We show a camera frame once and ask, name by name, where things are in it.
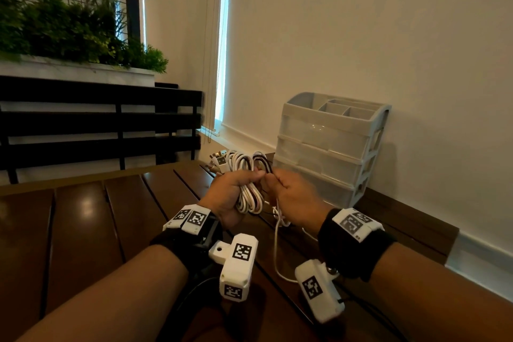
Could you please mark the person's left hand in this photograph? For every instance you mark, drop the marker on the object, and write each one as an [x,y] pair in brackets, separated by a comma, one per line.
[222,197]

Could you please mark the person's right hand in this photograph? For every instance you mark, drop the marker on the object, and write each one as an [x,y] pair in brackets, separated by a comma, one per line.
[298,201]

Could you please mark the person's left thumb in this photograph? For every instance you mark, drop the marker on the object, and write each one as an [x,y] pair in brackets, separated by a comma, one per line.
[250,178]

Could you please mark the person's right thumb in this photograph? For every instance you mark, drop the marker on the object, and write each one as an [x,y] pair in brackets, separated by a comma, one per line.
[272,182]

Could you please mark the person's left forearm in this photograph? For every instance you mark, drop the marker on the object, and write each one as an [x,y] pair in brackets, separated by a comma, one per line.
[116,297]

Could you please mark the person's right forearm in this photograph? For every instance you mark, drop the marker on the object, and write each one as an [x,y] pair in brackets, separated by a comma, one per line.
[437,297]

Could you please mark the translucent plastic drawer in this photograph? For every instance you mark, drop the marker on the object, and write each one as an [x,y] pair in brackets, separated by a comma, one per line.
[320,133]
[316,163]
[320,189]

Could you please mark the white left wrist marker block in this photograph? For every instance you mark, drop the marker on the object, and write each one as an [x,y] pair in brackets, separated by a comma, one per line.
[192,219]

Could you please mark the white wrist marker block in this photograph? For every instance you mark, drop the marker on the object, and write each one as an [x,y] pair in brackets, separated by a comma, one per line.
[192,219]
[354,224]

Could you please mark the grey plastic drawer organizer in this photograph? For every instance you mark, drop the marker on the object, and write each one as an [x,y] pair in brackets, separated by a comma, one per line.
[332,113]

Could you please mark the white right wrist marker block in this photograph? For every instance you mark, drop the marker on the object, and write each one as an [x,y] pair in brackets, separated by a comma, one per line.
[354,224]

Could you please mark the black left wristband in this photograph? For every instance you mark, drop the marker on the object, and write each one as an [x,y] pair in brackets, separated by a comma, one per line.
[188,247]

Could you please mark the black wristband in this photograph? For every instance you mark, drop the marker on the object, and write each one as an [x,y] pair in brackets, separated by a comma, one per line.
[348,257]
[188,247]

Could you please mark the black right wristband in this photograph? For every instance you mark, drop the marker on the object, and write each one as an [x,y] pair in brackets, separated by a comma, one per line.
[348,257]

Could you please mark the window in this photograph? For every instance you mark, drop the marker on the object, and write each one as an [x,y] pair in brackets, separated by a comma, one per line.
[222,33]

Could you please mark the black slatted bench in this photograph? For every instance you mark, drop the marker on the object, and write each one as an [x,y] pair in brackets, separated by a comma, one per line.
[100,121]

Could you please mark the white planter box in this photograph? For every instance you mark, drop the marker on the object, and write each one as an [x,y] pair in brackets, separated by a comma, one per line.
[80,73]

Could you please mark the green plants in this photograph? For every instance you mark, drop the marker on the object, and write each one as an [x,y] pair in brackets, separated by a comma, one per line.
[68,31]

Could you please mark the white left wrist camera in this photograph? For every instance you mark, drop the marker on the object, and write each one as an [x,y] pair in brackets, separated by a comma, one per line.
[236,269]

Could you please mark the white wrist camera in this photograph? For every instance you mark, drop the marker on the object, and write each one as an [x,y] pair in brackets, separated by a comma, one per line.
[236,269]
[318,293]

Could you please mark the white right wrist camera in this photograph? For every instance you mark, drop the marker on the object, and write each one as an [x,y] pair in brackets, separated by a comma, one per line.
[318,293]

